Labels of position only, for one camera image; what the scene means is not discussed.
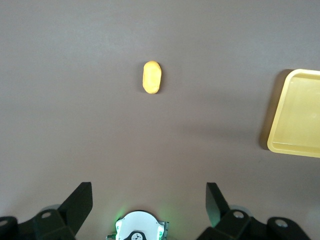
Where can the yellow plastic tray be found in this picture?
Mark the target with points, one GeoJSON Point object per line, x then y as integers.
{"type": "Point", "coordinates": [297, 112]}

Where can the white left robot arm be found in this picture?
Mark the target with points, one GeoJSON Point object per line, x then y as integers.
{"type": "Point", "coordinates": [137, 222]}

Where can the brown table mat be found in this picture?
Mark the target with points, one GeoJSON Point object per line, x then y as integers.
{"type": "Point", "coordinates": [75, 100]}

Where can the yellow potato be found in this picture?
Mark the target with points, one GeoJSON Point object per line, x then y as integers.
{"type": "Point", "coordinates": [152, 77]}

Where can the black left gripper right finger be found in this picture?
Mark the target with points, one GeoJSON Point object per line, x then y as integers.
{"type": "Point", "coordinates": [217, 207]}

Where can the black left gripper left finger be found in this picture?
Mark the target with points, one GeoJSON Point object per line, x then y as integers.
{"type": "Point", "coordinates": [72, 207]}

